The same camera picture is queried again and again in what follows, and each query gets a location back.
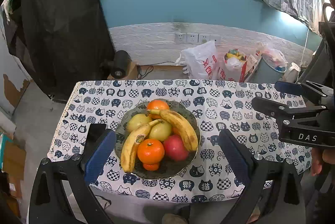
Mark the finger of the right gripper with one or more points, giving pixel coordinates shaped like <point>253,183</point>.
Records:
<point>278,110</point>
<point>307,89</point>

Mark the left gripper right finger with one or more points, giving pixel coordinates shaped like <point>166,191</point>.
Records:
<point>237,155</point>

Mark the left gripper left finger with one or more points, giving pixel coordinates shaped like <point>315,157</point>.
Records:
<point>100,142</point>

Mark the banana with sticker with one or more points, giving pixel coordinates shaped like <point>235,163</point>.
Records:
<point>131,144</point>

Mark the yellow green apple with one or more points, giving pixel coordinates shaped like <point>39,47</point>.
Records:
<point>136,121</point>

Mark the spotted banana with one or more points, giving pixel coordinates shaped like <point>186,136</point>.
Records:
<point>184,128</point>

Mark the small mandarin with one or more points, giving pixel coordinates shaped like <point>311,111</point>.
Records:
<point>151,167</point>

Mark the large yellow pear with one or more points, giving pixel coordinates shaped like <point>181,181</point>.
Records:
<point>161,131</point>

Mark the large orange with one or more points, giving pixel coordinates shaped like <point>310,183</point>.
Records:
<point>158,105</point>

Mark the large red apple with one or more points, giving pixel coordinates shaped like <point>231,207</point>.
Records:
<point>174,148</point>

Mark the person right hand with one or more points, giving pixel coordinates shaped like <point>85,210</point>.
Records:
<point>319,158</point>

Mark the grey blue trash bin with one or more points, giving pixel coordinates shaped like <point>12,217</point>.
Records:
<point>265,73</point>

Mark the cardboard box pieces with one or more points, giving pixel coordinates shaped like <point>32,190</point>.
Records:
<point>252,63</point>

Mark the black cylindrical device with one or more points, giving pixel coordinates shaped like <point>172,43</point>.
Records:
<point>120,65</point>

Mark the dark glass plate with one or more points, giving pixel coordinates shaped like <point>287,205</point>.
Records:
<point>168,168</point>

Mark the white plastic shopping bag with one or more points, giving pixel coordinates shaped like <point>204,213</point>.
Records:
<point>200,62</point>

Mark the dark cloth backdrop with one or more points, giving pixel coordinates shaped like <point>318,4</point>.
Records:
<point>59,42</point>

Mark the wall socket strip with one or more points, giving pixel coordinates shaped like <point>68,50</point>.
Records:
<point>195,38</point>

